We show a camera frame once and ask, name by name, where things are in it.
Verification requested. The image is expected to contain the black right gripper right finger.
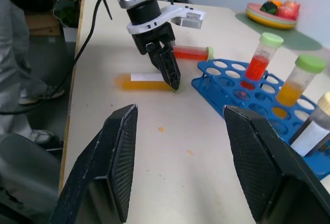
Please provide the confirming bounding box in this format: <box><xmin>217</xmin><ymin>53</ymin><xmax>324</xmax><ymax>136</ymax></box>
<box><xmin>222</xmin><ymin>105</ymin><xmax>330</xmax><ymax>224</ymax></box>

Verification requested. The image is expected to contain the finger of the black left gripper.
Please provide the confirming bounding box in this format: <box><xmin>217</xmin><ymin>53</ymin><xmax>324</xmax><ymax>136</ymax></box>
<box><xmin>159</xmin><ymin>42</ymin><xmax>181</xmax><ymax>91</ymax></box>
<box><xmin>145</xmin><ymin>42</ymin><xmax>162</xmax><ymax>76</ymax></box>

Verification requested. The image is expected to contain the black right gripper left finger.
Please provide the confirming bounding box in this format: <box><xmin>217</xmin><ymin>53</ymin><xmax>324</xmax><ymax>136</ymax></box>
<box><xmin>48</xmin><ymin>104</ymin><xmax>139</xmax><ymax>224</ymax></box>

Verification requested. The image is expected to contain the yellow liquid tube white label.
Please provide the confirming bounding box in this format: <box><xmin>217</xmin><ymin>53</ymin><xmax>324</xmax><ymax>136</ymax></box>
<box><xmin>114</xmin><ymin>72</ymin><xmax>183</xmax><ymax>94</ymax></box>

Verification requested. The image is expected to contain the blue test tube rack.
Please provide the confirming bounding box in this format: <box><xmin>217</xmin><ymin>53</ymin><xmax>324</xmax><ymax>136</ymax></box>
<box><xmin>191</xmin><ymin>58</ymin><xmax>330</xmax><ymax>181</ymax></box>

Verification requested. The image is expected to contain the red liquid tube without label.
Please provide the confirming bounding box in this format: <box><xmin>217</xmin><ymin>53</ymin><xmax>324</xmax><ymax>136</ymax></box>
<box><xmin>172</xmin><ymin>44</ymin><xmax>215</xmax><ymax>62</ymax></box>

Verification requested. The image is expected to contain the dark tube cream cap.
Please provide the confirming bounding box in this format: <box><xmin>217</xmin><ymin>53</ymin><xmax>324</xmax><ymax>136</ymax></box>
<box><xmin>289</xmin><ymin>91</ymin><xmax>330</xmax><ymax>158</ymax></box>

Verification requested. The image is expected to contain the yellow liquid tube plain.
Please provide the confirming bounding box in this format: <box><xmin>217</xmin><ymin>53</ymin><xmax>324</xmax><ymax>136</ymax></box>
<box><xmin>275</xmin><ymin>54</ymin><xmax>327</xmax><ymax>108</ymax></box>

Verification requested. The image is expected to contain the dark grey rounded seat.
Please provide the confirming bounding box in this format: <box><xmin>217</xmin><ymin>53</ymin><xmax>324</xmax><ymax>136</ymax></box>
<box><xmin>0</xmin><ymin>133</ymin><xmax>64</xmax><ymax>224</ymax></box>

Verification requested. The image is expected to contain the green potted plant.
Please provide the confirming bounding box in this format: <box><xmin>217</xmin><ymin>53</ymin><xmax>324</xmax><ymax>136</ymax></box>
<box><xmin>55</xmin><ymin>0</ymin><xmax>79</xmax><ymax>43</ymax></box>

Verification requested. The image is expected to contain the red liquid tube white label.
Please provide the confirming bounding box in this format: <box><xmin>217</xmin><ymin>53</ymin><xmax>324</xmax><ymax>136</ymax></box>
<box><xmin>244</xmin><ymin>31</ymin><xmax>285</xmax><ymax>82</ymax></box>

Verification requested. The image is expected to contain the brown cardboard box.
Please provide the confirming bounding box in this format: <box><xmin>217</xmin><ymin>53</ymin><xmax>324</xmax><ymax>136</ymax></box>
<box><xmin>24</xmin><ymin>13</ymin><xmax>63</xmax><ymax>37</ymax></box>

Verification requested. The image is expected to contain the stack of coloured plates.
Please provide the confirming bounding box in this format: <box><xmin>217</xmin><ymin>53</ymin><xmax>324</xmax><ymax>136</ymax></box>
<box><xmin>245</xmin><ymin>2</ymin><xmax>299</xmax><ymax>30</ymax></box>

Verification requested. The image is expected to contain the black and green toy fruit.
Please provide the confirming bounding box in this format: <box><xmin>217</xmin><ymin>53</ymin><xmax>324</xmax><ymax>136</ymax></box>
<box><xmin>259</xmin><ymin>0</ymin><xmax>279</xmax><ymax>16</ymax></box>

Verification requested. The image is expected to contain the green placemat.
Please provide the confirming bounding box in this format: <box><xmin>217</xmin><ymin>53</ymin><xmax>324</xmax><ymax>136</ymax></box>
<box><xmin>235</xmin><ymin>11</ymin><xmax>323</xmax><ymax>51</ymax></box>

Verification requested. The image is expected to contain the red netted toy fruit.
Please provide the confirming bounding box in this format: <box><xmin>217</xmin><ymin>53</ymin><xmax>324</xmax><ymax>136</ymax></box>
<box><xmin>277</xmin><ymin>0</ymin><xmax>301</xmax><ymax>21</ymax></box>

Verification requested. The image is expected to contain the person in grey trousers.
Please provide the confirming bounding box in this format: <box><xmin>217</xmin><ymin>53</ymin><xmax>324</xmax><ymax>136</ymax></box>
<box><xmin>0</xmin><ymin>0</ymin><xmax>65</xmax><ymax>145</ymax></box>

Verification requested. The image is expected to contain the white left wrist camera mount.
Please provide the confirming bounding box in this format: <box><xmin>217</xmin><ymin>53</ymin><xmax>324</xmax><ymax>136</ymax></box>
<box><xmin>126</xmin><ymin>4</ymin><xmax>207</xmax><ymax>35</ymax></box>

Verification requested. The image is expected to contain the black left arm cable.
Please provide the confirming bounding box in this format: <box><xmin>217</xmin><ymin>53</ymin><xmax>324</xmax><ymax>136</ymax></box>
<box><xmin>0</xmin><ymin>0</ymin><xmax>114</xmax><ymax>115</ymax></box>

